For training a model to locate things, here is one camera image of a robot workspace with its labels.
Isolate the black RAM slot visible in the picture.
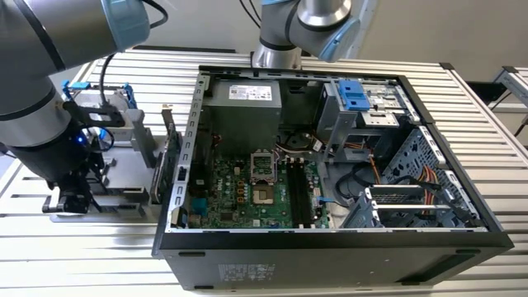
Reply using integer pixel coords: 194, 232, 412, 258
305, 158, 318, 230
298, 158, 312, 230
293, 158, 305, 230
286, 158, 300, 230

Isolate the grey plastic parts rack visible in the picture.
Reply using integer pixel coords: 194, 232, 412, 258
49, 108, 174, 223

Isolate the hard disk in blue carrier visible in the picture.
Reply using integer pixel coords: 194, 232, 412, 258
60, 79, 140, 131

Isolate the graphics card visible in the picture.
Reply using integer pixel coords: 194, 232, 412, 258
148, 103, 185, 205

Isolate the green motherboard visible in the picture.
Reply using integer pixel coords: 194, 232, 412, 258
182, 154, 334, 230

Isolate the grey power supply unit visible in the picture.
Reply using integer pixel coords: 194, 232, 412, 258
201, 79, 284, 155

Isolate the metal socket cover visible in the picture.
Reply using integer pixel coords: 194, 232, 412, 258
249, 149, 276, 184

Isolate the CPU socket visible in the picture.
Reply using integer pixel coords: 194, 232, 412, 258
250, 184, 276, 205

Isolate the thin metal locking lever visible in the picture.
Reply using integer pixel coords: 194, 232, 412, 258
272, 150, 284, 186

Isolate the black round fan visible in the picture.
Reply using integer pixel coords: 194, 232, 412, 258
284, 131, 318, 152

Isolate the open black PC case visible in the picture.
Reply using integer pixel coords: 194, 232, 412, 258
150, 64, 516, 291

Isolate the grey metal drive bay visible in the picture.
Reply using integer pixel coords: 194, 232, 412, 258
317, 79, 416, 163

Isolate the blue plastic bay latch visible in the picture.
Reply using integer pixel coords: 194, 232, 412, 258
336, 79, 369, 111

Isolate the perforated metal disk bay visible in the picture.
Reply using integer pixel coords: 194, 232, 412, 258
377, 125, 484, 230

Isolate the metal slat side table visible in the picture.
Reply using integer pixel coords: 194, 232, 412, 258
488, 64, 528, 137

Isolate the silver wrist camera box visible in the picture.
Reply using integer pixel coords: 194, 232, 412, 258
76, 105, 134, 142

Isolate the black camera cable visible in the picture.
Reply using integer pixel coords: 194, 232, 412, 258
98, 0, 169, 111

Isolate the black looped cable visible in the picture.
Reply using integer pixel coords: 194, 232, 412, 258
336, 168, 372, 207

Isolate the thin orange wire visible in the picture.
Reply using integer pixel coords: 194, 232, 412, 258
369, 154, 382, 186

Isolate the grey disk bay frame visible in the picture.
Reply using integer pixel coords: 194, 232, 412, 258
341, 184, 454, 230

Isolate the red yellow wire bundle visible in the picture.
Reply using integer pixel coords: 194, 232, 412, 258
416, 165, 441, 219

